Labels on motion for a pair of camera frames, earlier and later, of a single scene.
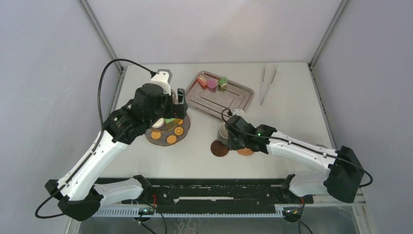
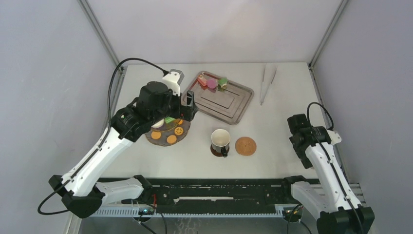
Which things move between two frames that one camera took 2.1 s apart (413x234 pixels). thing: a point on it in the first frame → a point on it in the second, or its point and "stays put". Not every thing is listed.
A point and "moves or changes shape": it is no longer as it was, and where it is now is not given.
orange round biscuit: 171,139 stays put
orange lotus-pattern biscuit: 178,130 stays put
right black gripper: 233,145 → 302,154
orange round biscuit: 156,135 stays put
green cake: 169,120 stays put
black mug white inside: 222,135 moves or changes shape
